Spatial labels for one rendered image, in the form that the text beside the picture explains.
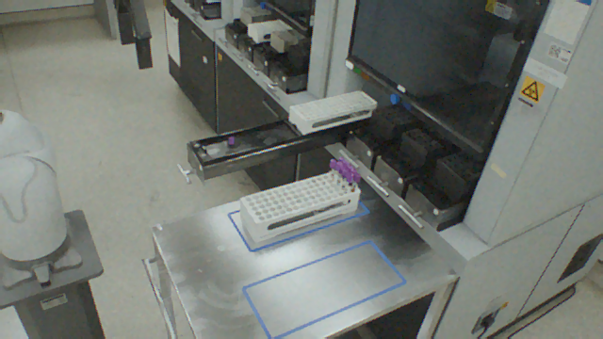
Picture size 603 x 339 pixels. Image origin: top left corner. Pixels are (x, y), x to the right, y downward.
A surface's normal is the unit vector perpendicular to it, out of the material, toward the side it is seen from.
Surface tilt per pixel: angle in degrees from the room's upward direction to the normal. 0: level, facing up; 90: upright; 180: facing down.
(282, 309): 0
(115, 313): 0
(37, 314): 90
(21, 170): 6
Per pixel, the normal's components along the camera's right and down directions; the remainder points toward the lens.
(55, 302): 0.51, 0.56
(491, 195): -0.86, 0.25
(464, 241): 0.08, -0.79
